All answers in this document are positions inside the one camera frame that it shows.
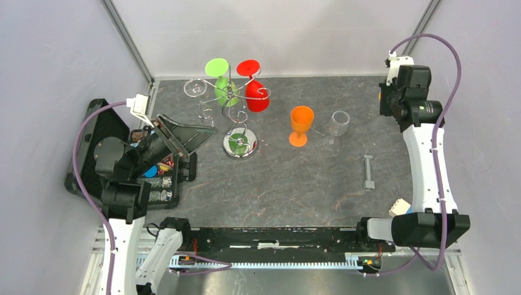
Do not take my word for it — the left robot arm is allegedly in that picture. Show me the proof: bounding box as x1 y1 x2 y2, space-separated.
94 114 217 294

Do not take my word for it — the orange wine glass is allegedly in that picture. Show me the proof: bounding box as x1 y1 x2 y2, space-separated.
289 106 315 148

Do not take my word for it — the green wine glass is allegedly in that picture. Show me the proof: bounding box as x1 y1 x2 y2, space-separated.
205 58 239 107

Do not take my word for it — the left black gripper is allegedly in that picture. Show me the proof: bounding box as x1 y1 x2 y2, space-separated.
130 110 218 176

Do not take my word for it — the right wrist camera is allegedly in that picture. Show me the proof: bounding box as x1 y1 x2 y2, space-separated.
385 51 415 86

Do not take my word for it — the red wine glass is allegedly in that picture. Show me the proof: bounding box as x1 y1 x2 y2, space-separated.
237 59 270 112

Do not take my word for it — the clear wine glass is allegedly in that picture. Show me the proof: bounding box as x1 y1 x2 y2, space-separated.
323 110 350 151
184 78 208 98

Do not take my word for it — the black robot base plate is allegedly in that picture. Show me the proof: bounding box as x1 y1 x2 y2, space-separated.
181 227 396 263

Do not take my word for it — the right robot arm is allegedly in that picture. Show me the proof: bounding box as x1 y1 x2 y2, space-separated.
355 65 471 251

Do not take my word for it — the white blue block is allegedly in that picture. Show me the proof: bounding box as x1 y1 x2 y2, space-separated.
388 199 412 217

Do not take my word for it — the grey metal bracket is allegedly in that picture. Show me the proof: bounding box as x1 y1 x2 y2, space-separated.
364 155 375 191

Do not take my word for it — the clear wine glass front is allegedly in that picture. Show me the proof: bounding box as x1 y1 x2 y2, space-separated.
323 110 350 151

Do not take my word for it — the chrome wine glass rack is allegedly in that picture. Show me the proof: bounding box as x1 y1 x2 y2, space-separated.
197 65 259 160

